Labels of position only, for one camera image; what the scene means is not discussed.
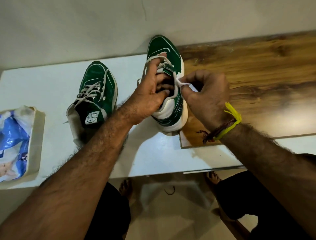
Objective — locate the person's left hand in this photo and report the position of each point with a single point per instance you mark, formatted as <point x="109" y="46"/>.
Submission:
<point x="145" y="99"/>

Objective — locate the person's right hand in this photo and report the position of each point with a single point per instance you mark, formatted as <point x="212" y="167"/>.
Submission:
<point x="209" y="101"/>

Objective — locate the white wet wipe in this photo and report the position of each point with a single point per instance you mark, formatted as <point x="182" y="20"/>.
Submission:
<point x="181" y="83"/>

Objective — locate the white shoelace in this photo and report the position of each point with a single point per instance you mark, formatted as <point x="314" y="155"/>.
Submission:
<point x="90" y="91"/>
<point x="164" y="64"/>

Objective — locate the green sneaker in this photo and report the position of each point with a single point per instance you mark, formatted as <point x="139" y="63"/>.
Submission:
<point x="163" y="47"/>
<point x="98" y="76"/>

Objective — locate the person's left forearm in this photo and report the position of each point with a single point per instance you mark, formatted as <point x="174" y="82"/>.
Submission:
<point x="64" y="188"/>

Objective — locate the person's right forearm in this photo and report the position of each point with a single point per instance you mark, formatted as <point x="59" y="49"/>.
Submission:
<point x="271" y="168"/>

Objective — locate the person's right foot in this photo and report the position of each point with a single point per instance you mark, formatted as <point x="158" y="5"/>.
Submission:
<point x="212" y="177"/>

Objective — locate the person's foot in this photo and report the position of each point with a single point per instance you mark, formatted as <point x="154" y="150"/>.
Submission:
<point x="126" y="188"/>
<point x="212" y="177"/>

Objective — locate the person's left foot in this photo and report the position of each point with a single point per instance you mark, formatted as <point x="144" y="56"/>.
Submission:
<point x="126" y="188"/>

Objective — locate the blue wet wipe packet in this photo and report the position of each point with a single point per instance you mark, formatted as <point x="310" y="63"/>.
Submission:
<point x="12" y="143"/>

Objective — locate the yellow thread wristband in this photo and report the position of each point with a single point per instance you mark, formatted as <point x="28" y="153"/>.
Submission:
<point x="234" y="116"/>

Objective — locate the brown wooden board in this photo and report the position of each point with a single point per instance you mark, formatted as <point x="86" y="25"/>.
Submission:
<point x="266" y="74"/>

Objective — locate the black loop band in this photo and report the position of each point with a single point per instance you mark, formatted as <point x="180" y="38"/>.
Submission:
<point x="166" y="192"/>

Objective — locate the black shorts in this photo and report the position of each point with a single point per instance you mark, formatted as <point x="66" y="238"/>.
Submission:
<point x="242" y="197"/>

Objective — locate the beige plastic tray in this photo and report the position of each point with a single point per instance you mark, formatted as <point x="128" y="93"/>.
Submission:
<point x="37" y="148"/>

